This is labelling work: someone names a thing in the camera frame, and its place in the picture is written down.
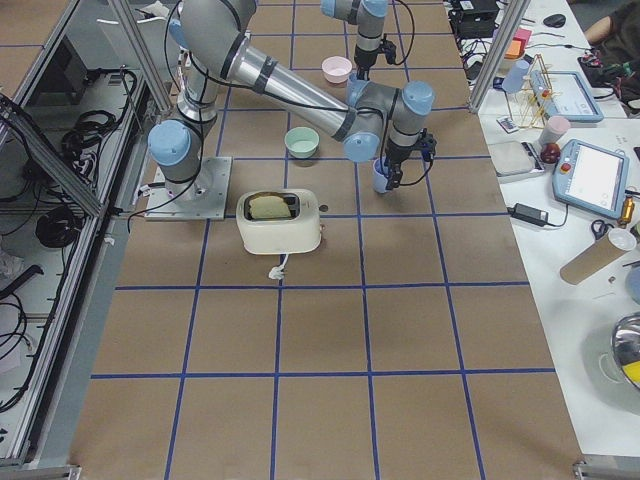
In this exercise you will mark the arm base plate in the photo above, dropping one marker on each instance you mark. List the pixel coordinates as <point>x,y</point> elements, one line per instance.
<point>205,199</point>

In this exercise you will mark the mint green bowl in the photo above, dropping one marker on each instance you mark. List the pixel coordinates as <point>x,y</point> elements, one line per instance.
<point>301,142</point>

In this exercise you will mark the blue cup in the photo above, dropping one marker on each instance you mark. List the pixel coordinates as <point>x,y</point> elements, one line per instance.
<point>379,181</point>
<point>355,84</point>

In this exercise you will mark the black power adapter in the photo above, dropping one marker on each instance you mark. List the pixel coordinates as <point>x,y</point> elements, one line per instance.
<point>528,214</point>

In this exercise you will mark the kitchen scale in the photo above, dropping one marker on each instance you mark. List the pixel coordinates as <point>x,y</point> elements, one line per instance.
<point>514,161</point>

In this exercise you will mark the toast slice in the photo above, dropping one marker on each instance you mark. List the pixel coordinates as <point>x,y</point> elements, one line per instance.
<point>268,207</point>

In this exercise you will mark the pink bowl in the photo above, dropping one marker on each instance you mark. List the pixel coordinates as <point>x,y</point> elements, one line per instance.
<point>336,69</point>

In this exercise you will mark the cream toaster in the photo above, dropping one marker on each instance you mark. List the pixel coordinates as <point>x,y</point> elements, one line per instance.
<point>301,233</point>

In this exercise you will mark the steel mixing bowl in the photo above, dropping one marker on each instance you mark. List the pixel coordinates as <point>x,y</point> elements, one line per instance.
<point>620,363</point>

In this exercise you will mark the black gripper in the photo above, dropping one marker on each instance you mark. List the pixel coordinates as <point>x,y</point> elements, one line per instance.
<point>397,153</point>

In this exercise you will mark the teach pendant tablet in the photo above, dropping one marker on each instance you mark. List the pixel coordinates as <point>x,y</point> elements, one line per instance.
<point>591,178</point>
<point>565,93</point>

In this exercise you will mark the cardboard tube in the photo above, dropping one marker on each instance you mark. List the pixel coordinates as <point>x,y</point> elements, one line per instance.
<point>616,243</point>

